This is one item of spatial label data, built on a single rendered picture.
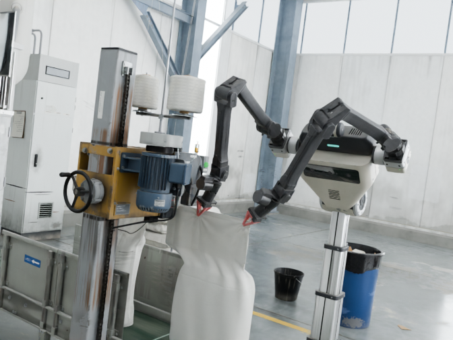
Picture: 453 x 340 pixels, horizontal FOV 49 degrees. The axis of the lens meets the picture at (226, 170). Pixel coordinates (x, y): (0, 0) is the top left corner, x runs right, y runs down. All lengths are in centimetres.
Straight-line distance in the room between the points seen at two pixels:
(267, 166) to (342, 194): 858
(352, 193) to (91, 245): 126
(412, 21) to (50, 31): 685
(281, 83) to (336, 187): 871
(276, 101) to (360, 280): 728
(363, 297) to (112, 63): 300
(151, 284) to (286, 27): 896
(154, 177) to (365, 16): 926
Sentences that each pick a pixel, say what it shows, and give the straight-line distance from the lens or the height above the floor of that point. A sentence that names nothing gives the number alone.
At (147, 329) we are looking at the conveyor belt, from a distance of 278.
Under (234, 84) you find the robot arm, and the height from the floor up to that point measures 167.
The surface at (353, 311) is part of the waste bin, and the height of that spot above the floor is 15.
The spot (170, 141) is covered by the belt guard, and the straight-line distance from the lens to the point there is 206.
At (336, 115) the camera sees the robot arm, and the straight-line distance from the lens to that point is 194.
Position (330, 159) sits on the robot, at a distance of 244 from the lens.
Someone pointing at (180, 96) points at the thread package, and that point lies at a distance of 219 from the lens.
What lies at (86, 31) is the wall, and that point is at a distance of 727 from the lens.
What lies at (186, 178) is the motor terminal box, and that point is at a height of 124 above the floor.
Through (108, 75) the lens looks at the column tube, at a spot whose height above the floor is 164.
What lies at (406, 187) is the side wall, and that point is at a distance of 1022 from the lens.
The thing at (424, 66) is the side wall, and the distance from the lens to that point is 1039.
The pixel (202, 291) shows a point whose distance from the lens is 235.
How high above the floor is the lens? 141
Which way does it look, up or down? 3 degrees down
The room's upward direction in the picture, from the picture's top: 7 degrees clockwise
